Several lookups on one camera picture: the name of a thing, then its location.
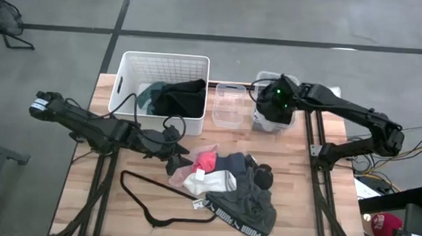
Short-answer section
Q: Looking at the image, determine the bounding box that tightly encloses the large clear plastic container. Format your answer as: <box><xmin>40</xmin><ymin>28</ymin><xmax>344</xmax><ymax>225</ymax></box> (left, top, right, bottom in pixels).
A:
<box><xmin>250</xmin><ymin>70</ymin><xmax>301</xmax><ymax>135</ymax></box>

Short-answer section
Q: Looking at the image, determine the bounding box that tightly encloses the black sock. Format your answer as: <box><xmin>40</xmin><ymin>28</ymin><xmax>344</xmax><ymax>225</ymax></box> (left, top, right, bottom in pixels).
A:
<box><xmin>252</xmin><ymin>162</ymin><xmax>276</xmax><ymax>192</ymax></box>

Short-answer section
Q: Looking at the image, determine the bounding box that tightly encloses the small clear plastic container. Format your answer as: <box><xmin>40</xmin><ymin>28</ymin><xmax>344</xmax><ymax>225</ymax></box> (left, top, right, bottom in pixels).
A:
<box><xmin>210</xmin><ymin>81</ymin><xmax>248</xmax><ymax>131</ymax></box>

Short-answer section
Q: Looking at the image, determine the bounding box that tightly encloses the white sock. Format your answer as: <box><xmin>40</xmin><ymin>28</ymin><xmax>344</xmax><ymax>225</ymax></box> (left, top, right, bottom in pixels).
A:
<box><xmin>182</xmin><ymin>167</ymin><xmax>238</xmax><ymax>200</ymax></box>

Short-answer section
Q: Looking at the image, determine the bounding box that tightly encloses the navy blue cloth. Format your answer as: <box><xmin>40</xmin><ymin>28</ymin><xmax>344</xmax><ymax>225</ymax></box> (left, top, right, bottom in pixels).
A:
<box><xmin>214</xmin><ymin>151</ymin><xmax>249</xmax><ymax>176</ymax></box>

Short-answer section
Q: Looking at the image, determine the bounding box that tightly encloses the red cap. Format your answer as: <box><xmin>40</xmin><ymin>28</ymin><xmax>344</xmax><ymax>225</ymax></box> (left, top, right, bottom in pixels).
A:
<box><xmin>360</xmin><ymin>211</ymin><xmax>406</xmax><ymax>236</ymax></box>

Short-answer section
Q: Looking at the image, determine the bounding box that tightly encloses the large black cloth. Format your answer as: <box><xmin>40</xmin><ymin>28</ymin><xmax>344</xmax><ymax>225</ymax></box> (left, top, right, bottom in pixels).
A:
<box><xmin>151</xmin><ymin>76</ymin><xmax>208</xmax><ymax>120</ymax></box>

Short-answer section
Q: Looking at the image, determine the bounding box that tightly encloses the black metal table frame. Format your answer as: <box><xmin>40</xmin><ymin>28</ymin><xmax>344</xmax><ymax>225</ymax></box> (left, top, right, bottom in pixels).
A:
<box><xmin>49</xmin><ymin>137</ymin><xmax>121</xmax><ymax>236</ymax></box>
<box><xmin>295</xmin><ymin>109</ymin><xmax>376</xmax><ymax>236</ymax></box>

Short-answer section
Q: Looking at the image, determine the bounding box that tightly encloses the black clothes hanger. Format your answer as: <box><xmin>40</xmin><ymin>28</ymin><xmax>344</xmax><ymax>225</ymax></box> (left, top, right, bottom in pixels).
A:
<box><xmin>116</xmin><ymin>169</ymin><xmax>222</xmax><ymax>233</ymax></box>

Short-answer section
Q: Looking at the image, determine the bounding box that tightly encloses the light pink cloth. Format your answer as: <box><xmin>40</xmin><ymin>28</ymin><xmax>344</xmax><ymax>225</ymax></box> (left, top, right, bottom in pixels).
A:
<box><xmin>167</xmin><ymin>140</ymin><xmax>221</xmax><ymax>191</ymax></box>

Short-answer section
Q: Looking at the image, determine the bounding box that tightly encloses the white woven plastic basket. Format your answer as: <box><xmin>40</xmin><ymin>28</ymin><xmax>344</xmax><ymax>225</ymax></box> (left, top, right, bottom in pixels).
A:
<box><xmin>106</xmin><ymin>49</ymin><xmax>212</xmax><ymax>138</ymax></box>

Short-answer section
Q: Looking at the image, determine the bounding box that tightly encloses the dark grey Puma underwear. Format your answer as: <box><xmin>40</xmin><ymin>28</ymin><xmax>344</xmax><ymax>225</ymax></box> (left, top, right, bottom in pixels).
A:
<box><xmin>201</xmin><ymin>164</ymin><xmax>281</xmax><ymax>236</ymax></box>

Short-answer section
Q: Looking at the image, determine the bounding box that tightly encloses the teal cloth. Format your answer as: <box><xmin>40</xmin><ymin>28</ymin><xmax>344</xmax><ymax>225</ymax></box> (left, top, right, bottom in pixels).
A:
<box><xmin>135</xmin><ymin>79</ymin><xmax>168</xmax><ymax>117</ymax></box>

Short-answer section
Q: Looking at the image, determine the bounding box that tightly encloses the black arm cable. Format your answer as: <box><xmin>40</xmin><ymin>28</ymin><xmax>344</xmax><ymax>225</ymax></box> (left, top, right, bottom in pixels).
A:
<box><xmin>111</xmin><ymin>91</ymin><xmax>190</xmax><ymax>147</ymax></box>
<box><xmin>247</xmin><ymin>76</ymin><xmax>285</xmax><ymax>106</ymax></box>

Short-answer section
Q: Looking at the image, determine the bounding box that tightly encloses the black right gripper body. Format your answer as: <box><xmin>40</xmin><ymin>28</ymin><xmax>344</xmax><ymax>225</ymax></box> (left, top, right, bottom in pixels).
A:
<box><xmin>254</xmin><ymin>72</ymin><xmax>300</xmax><ymax>125</ymax></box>

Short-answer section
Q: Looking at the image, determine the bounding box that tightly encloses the red pink cloth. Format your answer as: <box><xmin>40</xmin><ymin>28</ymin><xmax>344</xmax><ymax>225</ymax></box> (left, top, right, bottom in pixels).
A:
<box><xmin>191</xmin><ymin>149</ymin><xmax>218</xmax><ymax>174</ymax></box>

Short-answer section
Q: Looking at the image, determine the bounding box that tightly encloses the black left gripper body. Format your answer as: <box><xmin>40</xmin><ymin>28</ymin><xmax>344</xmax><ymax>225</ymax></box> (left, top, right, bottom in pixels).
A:
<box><xmin>133</xmin><ymin>122</ymin><xmax>184</xmax><ymax>163</ymax></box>

